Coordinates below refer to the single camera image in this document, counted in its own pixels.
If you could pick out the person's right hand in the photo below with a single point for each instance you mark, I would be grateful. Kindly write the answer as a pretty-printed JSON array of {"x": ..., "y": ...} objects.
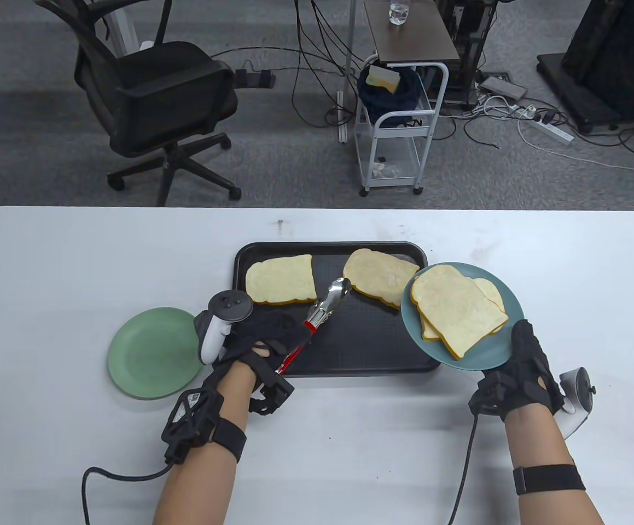
[{"x": 519, "y": 383}]

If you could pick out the person's left hand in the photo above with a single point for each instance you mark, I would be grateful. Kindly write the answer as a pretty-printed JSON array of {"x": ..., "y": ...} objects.
[{"x": 240, "y": 350}]

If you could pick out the person's right thumb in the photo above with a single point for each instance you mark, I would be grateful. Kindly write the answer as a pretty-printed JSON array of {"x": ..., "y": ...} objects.
[{"x": 525, "y": 342}]

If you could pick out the person's left fingers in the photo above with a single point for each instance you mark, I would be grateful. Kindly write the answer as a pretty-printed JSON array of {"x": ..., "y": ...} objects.
[{"x": 275, "y": 328}]

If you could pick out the blue plate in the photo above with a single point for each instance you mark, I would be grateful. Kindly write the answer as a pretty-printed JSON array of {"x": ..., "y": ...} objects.
[{"x": 470, "y": 361}]

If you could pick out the person's left forearm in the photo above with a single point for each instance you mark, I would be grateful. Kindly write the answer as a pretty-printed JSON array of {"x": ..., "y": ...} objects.
[{"x": 202, "y": 481}]

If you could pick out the person's right forearm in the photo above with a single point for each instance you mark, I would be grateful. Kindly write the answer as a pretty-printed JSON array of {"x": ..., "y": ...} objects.
[{"x": 546, "y": 443}]

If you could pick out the bread slice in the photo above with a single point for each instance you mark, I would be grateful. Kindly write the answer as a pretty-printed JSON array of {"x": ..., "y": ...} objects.
[
  {"x": 490, "y": 292},
  {"x": 456, "y": 309},
  {"x": 281, "y": 279},
  {"x": 377, "y": 276}
]

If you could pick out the white hand controller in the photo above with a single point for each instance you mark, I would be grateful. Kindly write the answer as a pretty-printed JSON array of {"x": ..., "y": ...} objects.
[
  {"x": 224, "y": 314},
  {"x": 575, "y": 396}
]

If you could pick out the black plastic tray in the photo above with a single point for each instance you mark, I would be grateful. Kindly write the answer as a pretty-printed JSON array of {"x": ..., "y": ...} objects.
[{"x": 360, "y": 339}]

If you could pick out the green plate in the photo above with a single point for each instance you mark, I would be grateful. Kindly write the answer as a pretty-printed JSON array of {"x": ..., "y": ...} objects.
[{"x": 152, "y": 355}]

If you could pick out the white power strip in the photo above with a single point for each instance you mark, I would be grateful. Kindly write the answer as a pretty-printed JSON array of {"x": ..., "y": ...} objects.
[{"x": 549, "y": 128}]

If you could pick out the white rolling cart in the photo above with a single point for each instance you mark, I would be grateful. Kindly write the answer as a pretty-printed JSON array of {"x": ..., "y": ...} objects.
[{"x": 399, "y": 147}]

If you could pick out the dark blue cloth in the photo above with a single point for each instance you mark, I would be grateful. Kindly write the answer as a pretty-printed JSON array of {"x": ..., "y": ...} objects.
[{"x": 390, "y": 104}]

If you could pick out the grey flat device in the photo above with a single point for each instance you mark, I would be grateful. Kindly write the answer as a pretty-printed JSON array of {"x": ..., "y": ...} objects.
[{"x": 504, "y": 87}]

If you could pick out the black office chair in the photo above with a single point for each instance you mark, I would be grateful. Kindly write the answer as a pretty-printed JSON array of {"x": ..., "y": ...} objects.
[{"x": 147, "y": 93}]

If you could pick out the yellow sponge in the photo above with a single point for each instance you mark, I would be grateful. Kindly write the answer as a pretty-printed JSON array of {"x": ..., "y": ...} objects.
[{"x": 382, "y": 78}]

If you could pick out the black equipment rack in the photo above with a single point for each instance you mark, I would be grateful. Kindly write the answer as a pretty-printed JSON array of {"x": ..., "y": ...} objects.
[{"x": 467, "y": 49}]

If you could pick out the black equipment case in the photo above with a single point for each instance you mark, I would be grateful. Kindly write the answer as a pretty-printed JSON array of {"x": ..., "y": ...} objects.
[{"x": 612, "y": 54}]

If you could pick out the brown side table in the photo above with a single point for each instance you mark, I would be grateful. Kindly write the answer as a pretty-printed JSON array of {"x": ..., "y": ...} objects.
[{"x": 409, "y": 41}]

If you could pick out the glass of water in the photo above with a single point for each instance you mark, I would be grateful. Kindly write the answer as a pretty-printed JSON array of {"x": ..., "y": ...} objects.
[{"x": 398, "y": 12}]

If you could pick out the white desk leg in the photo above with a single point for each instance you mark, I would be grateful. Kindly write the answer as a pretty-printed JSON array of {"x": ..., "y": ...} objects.
[{"x": 122, "y": 22}]

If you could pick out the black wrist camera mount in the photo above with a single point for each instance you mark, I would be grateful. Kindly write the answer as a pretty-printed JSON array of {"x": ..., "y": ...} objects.
[{"x": 191, "y": 418}]

